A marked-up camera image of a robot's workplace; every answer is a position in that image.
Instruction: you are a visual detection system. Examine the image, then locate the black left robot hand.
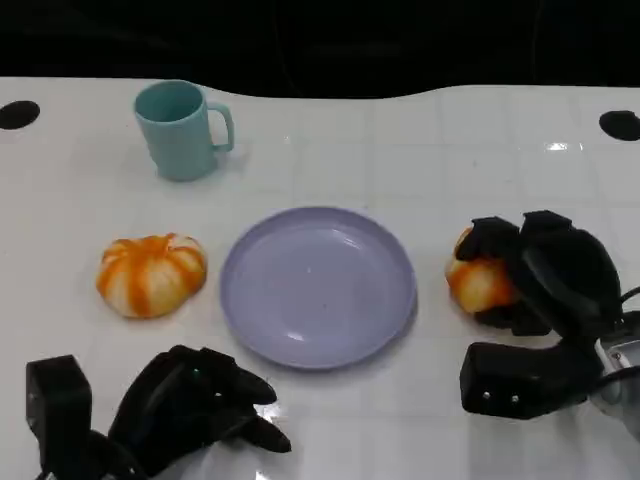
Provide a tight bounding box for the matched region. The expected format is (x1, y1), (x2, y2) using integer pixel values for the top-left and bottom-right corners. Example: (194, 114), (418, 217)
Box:
(107, 344), (293, 477)

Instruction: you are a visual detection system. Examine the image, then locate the pale green mug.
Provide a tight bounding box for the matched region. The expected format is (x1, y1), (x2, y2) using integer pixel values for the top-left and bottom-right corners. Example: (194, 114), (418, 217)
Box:
(132, 80), (236, 182)

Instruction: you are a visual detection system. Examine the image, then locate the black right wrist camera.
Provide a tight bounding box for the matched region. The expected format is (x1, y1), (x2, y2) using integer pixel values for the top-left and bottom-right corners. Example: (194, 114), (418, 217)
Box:
(459, 341), (604, 419)

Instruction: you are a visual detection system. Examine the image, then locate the black table grommet hole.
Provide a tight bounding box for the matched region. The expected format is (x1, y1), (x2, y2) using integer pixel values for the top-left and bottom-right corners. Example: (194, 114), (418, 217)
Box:
(0, 100), (41, 132)
(598, 110), (640, 142)

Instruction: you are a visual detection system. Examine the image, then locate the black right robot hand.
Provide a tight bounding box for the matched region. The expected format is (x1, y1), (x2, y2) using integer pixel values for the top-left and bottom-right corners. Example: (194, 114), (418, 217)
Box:
(457, 209), (624, 351)

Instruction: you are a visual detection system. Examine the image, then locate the orange and white bread roll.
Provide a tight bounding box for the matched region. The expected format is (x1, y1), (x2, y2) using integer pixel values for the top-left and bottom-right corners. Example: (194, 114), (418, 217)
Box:
(96, 232), (208, 320)
(444, 226), (522, 315)

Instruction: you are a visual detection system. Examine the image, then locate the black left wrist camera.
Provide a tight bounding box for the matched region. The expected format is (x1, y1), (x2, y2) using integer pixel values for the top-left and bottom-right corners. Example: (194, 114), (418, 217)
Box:
(25, 354), (93, 474)

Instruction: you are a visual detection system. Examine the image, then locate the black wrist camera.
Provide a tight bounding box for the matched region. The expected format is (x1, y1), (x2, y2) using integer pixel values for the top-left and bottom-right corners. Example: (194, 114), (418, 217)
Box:
(459, 341), (604, 419)
(25, 354), (93, 474)

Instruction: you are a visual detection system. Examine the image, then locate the lilac plate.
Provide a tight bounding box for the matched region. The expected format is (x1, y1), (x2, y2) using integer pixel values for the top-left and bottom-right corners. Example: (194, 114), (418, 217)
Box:
(219, 206), (419, 372)

